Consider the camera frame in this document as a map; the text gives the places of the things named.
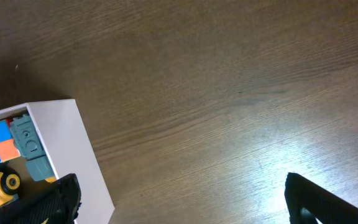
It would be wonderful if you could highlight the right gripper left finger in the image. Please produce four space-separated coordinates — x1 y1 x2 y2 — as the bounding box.
0 174 81 224

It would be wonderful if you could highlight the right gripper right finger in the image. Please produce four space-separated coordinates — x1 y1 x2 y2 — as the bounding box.
285 172 358 224

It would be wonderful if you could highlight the yellow grey toy loader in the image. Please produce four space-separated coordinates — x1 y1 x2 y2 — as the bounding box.
9 114 56 183

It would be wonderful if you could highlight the white cardboard box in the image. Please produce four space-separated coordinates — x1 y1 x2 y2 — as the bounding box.
0 99 114 224

